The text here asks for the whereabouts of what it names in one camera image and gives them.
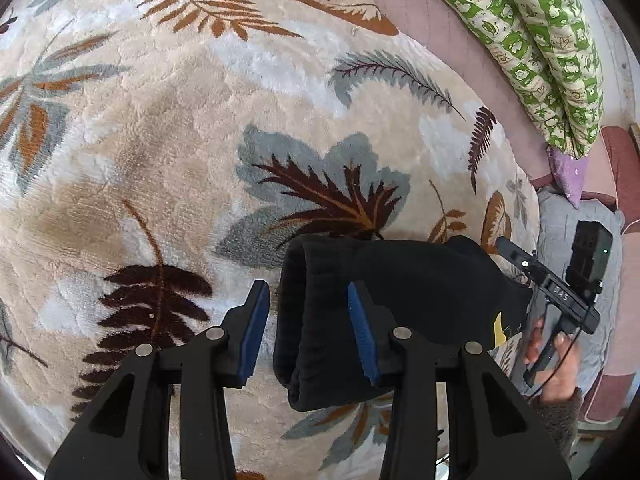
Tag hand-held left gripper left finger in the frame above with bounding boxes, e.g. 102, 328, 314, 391
45, 279, 271, 480

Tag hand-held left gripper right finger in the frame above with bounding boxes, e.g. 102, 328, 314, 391
347, 280, 571, 480

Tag black pants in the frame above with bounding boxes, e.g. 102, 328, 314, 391
272, 234, 533, 413

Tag person's right forearm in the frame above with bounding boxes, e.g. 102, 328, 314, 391
530, 387, 585, 463

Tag person's right hand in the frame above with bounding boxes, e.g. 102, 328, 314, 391
523, 315, 582, 404

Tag grey cloth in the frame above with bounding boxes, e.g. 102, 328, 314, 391
530, 185, 626, 396

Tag purple pillow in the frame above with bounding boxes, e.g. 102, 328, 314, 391
547, 146, 586, 209

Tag leaf printed plush blanket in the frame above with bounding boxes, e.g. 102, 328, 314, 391
0, 0, 543, 480

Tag green patterned quilt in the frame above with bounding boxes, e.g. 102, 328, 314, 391
390, 0, 606, 161

